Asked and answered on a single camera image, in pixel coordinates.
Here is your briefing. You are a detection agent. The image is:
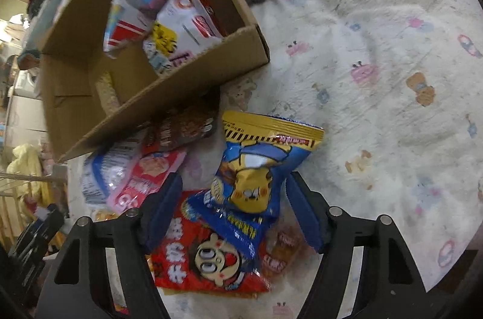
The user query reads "pink blue dotted snack packet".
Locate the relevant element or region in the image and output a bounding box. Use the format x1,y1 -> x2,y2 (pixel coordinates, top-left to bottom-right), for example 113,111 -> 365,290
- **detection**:
103,0 -> 175,60

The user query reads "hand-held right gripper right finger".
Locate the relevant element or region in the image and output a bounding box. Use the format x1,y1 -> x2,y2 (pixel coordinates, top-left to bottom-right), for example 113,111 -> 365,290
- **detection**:
285,171 -> 434,319

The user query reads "blue yellow cartoon snack packet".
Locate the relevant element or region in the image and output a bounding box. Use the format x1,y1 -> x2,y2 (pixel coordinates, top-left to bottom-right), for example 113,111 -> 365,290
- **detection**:
187,111 -> 325,269

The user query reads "dark brown snack packet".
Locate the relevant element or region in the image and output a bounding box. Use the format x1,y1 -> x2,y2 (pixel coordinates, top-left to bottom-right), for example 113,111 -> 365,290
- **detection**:
142,107 -> 220,154

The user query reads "white printed quilt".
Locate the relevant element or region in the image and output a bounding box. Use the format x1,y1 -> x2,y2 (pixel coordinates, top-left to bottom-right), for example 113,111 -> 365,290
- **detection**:
67,0 -> 483,319

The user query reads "cream yellow garment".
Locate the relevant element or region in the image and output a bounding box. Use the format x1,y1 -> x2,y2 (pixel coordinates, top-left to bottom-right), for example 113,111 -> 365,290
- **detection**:
5,143 -> 50,207

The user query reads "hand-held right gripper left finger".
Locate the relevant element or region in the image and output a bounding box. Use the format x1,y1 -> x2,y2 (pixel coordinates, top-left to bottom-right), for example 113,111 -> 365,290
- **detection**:
36,172 -> 184,319

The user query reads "yellow wooden rack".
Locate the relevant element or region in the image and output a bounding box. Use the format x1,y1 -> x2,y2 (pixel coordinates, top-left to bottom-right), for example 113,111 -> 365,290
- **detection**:
0,168 -> 69,252

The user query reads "pink red snack packet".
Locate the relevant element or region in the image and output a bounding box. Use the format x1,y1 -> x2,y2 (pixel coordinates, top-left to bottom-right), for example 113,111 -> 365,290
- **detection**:
107,149 -> 188,219

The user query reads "blue white snack packet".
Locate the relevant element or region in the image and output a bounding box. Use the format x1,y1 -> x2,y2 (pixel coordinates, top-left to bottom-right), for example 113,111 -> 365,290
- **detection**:
82,140 -> 146,207

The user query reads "tan orange patterned snack packet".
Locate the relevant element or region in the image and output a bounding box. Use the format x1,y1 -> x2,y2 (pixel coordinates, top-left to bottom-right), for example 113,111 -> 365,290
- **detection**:
260,223 -> 315,276

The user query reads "white storage bin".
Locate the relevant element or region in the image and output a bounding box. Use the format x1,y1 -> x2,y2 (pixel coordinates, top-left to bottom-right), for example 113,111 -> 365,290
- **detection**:
5,93 -> 49,139

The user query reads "cardboard box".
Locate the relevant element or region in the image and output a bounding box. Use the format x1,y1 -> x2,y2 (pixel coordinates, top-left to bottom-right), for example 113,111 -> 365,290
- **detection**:
39,0 -> 271,163

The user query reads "red cartoon face snack packet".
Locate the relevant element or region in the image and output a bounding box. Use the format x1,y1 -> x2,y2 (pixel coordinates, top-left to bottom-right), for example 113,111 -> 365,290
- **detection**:
150,190 -> 271,299

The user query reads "white snack packet yellow print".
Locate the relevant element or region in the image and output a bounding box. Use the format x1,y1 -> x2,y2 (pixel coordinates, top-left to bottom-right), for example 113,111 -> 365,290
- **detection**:
142,0 -> 228,79

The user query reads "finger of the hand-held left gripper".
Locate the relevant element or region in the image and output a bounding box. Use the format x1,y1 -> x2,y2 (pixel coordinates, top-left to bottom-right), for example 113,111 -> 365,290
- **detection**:
8,204 -> 66,278

